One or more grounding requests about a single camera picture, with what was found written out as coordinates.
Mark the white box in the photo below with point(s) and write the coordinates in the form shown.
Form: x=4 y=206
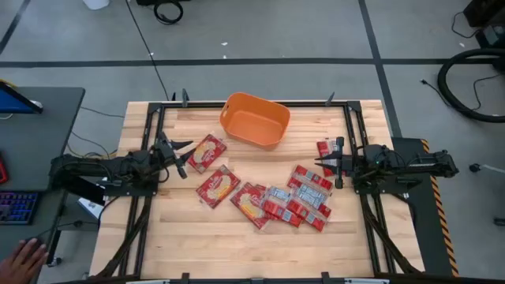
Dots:
x=90 y=206

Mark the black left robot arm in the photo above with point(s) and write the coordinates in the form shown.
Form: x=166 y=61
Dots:
x=98 y=167

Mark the white leg with caster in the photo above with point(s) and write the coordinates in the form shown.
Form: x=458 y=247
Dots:
x=474 y=167

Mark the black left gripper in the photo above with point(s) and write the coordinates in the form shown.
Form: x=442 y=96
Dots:
x=167 y=152

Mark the computer monitor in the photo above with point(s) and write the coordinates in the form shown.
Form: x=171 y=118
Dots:
x=12 y=103

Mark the white bucket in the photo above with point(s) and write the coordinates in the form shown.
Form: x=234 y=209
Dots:
x=96 y=4

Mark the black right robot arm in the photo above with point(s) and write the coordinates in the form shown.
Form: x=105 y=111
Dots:
x=426 y=163

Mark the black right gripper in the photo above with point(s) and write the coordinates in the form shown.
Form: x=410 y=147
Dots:
x=340 y=165

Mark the orange plastic basket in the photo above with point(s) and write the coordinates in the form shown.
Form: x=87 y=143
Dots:
x=252 y=126

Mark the dark grey desk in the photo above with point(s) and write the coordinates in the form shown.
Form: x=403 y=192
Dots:
x=35 y=138

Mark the black equipment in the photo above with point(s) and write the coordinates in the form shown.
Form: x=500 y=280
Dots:
x=489 y=16

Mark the red object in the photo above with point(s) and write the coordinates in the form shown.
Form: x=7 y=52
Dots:
x=2 y=171

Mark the backlit computer keyboard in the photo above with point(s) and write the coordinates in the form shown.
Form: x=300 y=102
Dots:
x=17 y=207

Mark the black platform with striped edge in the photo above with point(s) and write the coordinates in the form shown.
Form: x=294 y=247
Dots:
x=424 y=221

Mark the black metal table frame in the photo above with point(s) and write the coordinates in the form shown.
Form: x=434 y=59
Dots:
x=189 y=105

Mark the person's hand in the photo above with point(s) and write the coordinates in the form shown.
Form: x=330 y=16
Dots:
x=17 y=264

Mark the red popcorn bag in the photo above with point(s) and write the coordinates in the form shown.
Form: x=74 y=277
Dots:
x=324 y=149
x=218 y=186
x=248 y=203
x=309 y=199
x=206 y=153
x=281 y=203
x=309 y=176

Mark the grey clamp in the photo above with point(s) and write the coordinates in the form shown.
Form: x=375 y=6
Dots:
x=184 y=98
x=330 y=99

